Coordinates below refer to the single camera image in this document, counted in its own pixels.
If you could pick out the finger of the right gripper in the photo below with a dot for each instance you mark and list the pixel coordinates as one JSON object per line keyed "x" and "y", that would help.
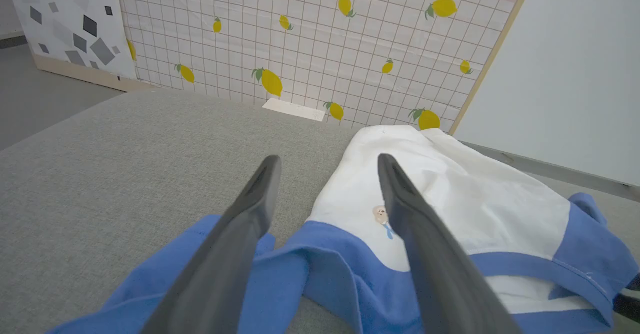
{"x": 629, "y": 308}

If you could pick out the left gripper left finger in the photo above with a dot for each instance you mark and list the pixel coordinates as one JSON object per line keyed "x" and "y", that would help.
{"x": 225, "y": 264}

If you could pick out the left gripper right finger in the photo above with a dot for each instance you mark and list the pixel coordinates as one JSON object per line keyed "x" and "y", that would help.
{"x": 435, "y": 264}

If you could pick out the white and blue shirt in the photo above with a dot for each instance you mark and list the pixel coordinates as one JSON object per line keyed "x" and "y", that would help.
{"x": 450, "y": 194}

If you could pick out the grey fabric sofa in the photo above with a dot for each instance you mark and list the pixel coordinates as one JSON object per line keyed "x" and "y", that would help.
{"x": 125, "y": 174}

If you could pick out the white box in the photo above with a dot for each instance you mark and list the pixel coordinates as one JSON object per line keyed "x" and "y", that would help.
{"x": 294, "y": 108}

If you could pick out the lemon print partition panel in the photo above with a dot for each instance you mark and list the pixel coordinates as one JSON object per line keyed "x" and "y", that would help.
{"x": 320, "y": 43}

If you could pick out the grey geometric print panel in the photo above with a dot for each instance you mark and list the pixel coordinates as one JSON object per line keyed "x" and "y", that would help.
{"x": 70, "y": 18}

